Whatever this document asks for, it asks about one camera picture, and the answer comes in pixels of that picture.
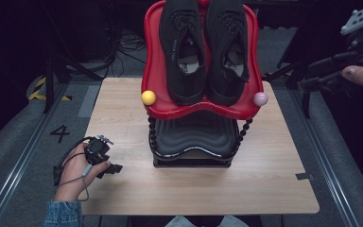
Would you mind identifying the yellow and black hazard tape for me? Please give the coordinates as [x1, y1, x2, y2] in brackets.
[27, 77, 74, 102]

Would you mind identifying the grey gripper cord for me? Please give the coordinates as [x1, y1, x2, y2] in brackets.
[56, 163, 93, 202]

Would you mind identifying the bundle of black floor cables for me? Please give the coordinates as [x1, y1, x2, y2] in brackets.
[105, 29, 147, 79]

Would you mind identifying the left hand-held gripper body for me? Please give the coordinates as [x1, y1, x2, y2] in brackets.
[84, 134, 114, 166]

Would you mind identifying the metal floor rail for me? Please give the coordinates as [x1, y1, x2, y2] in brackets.
[287, 88, 363, 227]
[0, 82, 70, 227]

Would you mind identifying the black knit sneaker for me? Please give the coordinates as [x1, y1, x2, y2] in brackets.
[205, 0, 251, 107]
[159, 0, 208, 107]

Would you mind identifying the black tripod stand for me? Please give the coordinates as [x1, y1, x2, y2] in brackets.
[42, 53, 103, 114]

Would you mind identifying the person's left hand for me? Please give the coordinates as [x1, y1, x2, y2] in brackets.
[53, 143, 112, 202]

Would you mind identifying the red and black shoe rack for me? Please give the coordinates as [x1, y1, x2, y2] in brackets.
[140, 0, 269, 168]

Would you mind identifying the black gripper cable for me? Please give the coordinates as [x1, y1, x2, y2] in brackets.
[52, 136, 94, 187]

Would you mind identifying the grey tape strip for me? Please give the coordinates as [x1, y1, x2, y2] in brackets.
[295, 172, 315, 182]

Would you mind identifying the black metal stand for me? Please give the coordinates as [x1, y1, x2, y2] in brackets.
[262, 61, 314, 120]

